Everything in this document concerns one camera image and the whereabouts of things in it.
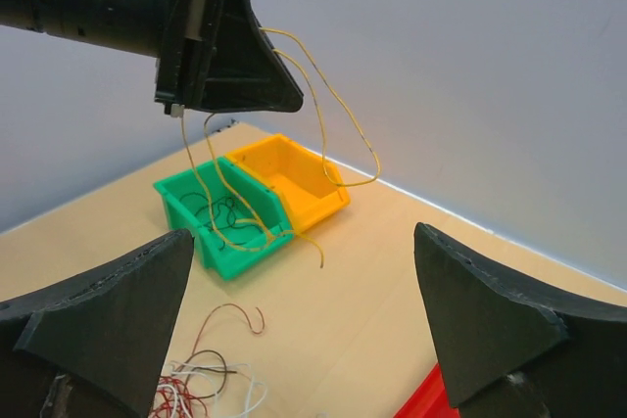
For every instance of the green plastic bin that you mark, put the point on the green plastic bin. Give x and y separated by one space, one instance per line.
235 220

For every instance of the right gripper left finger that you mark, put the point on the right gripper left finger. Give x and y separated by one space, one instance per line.
94 345

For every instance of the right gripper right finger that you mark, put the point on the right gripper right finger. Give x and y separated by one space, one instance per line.
510 345

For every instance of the yellow plastic bin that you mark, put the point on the yellow plastic bin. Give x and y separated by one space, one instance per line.
308 189

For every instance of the red plastic bin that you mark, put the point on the red plastic bin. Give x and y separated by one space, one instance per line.
429 400

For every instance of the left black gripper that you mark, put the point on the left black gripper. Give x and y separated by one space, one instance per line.
215 58

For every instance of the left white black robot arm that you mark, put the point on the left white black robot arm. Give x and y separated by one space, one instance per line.
134 26

